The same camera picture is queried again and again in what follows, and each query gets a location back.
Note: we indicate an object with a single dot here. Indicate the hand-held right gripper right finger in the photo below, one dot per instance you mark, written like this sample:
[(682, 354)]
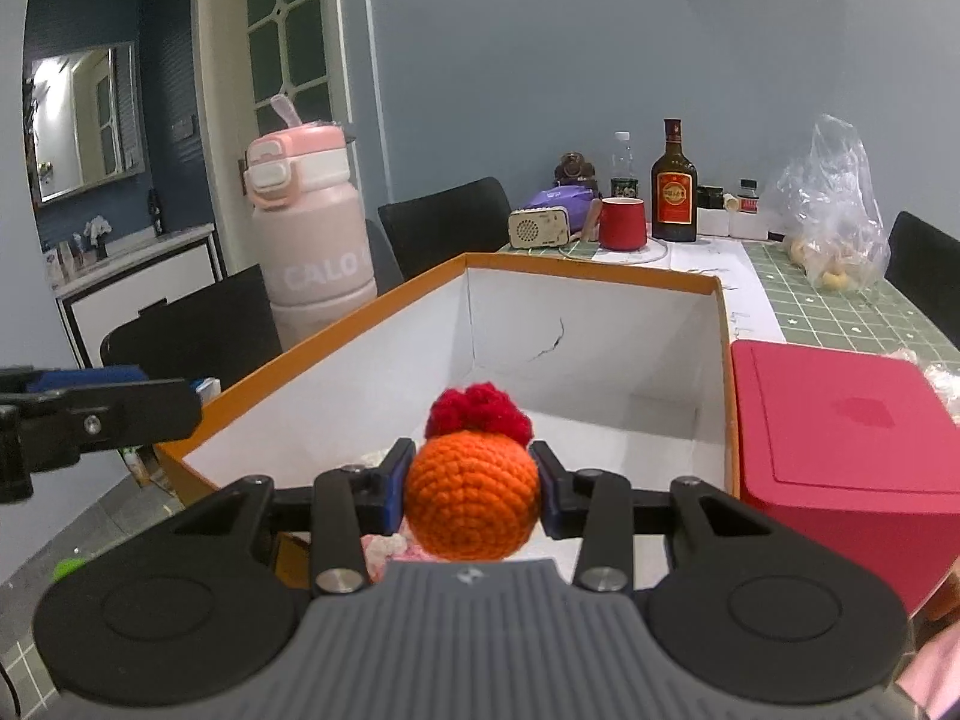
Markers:
[(551, 499)]

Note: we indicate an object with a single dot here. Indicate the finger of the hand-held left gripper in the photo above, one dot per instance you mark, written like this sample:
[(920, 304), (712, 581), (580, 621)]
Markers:
[(82, 377), (112, 420)]

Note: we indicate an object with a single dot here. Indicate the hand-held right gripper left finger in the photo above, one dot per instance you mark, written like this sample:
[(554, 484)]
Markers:
[(396, 491)]

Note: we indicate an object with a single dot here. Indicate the orange crochet ball red tuft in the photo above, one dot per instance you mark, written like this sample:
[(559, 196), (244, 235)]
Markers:
[(472, 487)]

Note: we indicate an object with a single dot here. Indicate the orange cardboard box white inside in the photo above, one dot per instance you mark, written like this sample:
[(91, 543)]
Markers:
[(600, 345)]

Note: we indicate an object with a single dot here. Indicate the pink white soft toy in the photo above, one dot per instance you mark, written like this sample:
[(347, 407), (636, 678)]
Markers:
[(386, 551)]

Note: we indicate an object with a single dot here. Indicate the white sideboard cabinet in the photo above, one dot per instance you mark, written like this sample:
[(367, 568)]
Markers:
[(135, 277)]

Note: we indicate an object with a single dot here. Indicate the black chair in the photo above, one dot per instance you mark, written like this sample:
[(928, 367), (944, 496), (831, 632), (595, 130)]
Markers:
[(450, 229), (926, 262), (202, 330)]

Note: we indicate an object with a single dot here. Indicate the white flowers in vase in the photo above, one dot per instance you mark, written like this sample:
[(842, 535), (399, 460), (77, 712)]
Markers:
[(97, 232)]

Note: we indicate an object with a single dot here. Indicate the clear glass plate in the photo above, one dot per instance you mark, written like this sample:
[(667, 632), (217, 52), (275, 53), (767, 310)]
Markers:
[(619, 253)]

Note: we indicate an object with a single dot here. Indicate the pink water bottle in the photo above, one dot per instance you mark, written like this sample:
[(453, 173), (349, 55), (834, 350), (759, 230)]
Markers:
[(315, 247)]

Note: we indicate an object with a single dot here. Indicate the cream small radio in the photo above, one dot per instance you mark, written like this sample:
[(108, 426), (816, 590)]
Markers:
[(538, 228)]

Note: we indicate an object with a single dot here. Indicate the red lidded box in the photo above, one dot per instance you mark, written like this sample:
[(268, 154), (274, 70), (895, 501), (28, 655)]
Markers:
[(825, 450)]

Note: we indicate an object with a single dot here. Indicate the white paper sheet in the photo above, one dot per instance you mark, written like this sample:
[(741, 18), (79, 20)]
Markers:
[(720, 277)]

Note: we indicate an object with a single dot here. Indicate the red mug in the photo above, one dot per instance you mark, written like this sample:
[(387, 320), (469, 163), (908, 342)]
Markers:
[(621, 223)]

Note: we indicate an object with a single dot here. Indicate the purple bag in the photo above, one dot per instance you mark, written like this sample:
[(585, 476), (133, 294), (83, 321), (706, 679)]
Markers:
[(562, 202)]

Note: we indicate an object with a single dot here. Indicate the dark liquor bottle red label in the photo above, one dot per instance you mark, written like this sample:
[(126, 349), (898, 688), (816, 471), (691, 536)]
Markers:
[(673, 195)]

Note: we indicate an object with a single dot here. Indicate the white condiment holder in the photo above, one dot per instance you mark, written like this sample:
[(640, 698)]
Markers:
[(726, 221)]

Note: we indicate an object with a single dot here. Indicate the brown figurine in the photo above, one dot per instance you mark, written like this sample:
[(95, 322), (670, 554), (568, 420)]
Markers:
[(574, 167)]

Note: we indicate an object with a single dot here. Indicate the green checked tablecloth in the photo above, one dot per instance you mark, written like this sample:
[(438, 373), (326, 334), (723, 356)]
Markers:
[(840, 315)]

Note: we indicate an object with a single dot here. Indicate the small dark-capped jar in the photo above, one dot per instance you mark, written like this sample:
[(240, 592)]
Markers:
[(747, 196)]

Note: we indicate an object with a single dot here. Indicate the white glass-paned door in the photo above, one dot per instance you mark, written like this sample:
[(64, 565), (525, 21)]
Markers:
[(289, 60)]

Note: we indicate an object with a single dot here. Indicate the clear plastic bag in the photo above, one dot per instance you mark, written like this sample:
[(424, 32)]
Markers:
[(829, 210)]

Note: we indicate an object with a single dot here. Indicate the pink cloth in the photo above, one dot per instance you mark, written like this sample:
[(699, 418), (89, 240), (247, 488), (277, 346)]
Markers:
[(934, 679)]

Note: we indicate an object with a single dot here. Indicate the wall mirror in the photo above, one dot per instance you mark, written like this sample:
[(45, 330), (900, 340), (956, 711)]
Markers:
[(82, 120)]

